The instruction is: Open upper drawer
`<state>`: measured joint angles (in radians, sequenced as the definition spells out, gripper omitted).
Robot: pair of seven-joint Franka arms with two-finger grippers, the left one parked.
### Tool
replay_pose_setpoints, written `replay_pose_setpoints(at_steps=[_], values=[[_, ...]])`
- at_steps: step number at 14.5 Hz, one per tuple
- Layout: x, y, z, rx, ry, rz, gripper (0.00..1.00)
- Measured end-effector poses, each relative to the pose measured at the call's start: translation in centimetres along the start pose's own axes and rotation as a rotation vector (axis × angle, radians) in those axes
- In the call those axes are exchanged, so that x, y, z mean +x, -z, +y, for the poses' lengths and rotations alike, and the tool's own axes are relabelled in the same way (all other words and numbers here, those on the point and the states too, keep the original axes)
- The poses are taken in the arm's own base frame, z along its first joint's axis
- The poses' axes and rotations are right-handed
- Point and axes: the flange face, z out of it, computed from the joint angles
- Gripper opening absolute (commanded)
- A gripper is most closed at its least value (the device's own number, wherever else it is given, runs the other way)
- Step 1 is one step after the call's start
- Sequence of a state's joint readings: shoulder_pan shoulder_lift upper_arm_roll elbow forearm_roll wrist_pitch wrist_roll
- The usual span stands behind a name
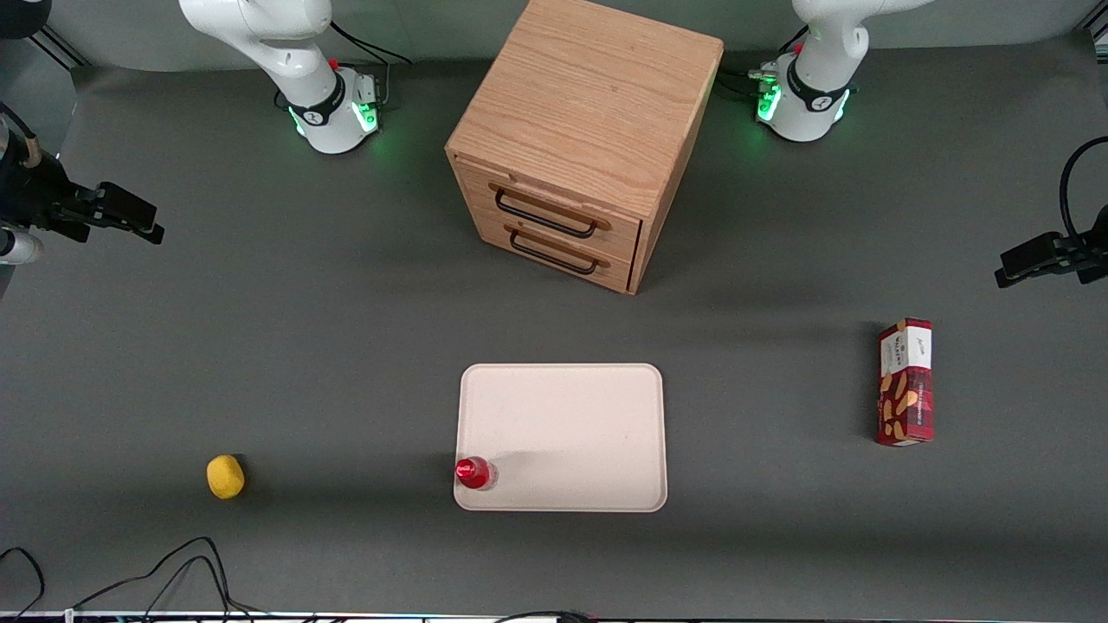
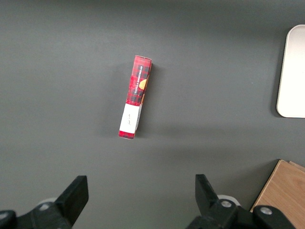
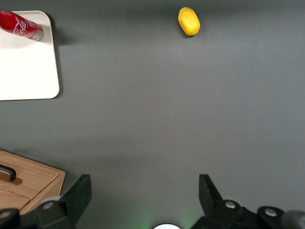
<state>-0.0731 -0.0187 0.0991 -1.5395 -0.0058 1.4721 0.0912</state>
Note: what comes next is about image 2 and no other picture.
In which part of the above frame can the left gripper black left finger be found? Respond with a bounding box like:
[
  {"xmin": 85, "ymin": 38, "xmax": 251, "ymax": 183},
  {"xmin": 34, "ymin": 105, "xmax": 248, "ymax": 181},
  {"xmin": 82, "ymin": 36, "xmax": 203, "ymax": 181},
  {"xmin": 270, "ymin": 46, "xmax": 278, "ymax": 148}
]
[{"xmin": 0, "ymin": 175, "xmax": 89, "ymax": 229}]

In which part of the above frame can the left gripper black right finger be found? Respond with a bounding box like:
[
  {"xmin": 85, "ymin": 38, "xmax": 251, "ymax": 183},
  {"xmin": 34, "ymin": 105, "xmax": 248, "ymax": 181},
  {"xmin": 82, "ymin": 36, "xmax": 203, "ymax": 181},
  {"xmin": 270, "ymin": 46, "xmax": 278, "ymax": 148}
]
[{"xmin": 188, "ymin": 174, "xmax": 296, "ymax": 229}]

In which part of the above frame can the wooden drawer cabinet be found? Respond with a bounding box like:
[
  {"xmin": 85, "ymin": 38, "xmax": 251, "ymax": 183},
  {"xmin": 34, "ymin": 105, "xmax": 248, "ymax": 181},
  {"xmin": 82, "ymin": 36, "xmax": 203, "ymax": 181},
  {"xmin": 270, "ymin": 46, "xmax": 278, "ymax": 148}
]
[{"xmin": 250, "ymin": 159, "xmax": 305, "ymax": 229}]

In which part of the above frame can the red plaid shortbread cookie box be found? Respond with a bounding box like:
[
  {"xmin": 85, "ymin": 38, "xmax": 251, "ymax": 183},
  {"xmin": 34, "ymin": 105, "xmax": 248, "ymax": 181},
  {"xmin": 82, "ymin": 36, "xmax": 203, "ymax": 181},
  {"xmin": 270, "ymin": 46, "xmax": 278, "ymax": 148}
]
[{"xmin": 117, "ymin": 55, "xmax": 153, "ymax": 140}]

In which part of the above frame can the cream plastic tray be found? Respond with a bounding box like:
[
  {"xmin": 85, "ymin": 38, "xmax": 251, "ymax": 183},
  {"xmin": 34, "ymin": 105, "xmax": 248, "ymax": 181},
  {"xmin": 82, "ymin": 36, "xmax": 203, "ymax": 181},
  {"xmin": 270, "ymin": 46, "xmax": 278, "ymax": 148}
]
[{"xmin": 276, "ymin": 24, "xmax": 305, "ymax": 118}]

